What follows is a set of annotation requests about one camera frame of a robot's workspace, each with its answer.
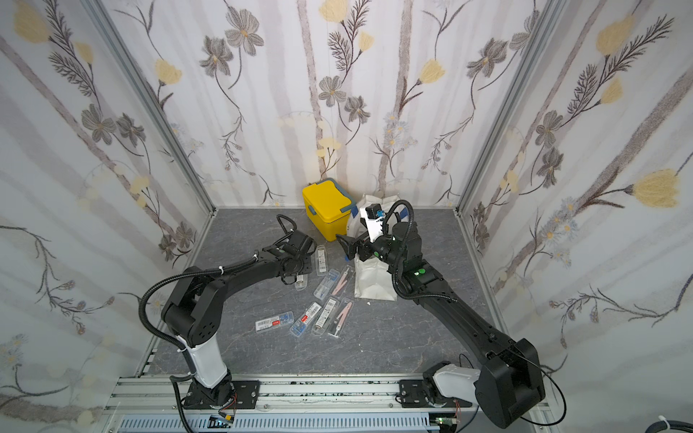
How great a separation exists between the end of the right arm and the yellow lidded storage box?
33 cm

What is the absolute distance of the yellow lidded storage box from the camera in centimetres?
103

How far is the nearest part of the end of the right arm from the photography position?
22.2 inches
